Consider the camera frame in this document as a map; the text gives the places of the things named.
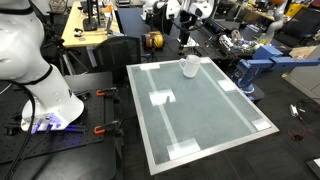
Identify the grey power adapter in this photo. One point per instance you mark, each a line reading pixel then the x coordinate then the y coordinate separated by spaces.
pixel 294 110

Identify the orange black bar clamp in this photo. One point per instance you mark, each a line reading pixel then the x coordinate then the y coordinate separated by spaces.
pixel 99 129
pixel 100 93

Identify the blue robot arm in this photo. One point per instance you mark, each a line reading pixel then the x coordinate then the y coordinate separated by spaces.
pixel 266 56

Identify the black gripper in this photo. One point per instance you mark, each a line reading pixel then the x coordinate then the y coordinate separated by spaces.
pixel 188 21

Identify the tan cardboard box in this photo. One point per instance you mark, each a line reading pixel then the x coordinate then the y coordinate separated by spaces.
pixel 303 51

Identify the black mesh chair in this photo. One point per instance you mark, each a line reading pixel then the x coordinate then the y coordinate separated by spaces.
pixel 116 56

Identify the black fabric office chair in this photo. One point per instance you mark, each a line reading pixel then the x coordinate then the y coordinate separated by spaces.
pixel 303 26

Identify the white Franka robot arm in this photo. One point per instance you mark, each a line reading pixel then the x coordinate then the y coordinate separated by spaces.
pixel 50 96

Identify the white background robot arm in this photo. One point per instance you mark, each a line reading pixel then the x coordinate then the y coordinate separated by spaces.
pixel 278 20

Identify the light wooden desk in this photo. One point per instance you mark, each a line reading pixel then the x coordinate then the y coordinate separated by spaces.
pixel 76 36

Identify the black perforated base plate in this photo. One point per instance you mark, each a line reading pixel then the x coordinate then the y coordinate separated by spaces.
pixel 66 143

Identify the white ceramic mug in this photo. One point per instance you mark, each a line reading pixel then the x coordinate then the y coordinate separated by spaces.
pixel 190 68

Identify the black monitor stand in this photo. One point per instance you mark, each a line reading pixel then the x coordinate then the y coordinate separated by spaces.
pixel 90 21

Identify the silver robotic hand device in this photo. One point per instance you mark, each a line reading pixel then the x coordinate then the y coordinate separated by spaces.
pixel 226 40

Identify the black camera tripod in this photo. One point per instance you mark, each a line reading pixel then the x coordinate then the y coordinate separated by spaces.
pixel 53 43

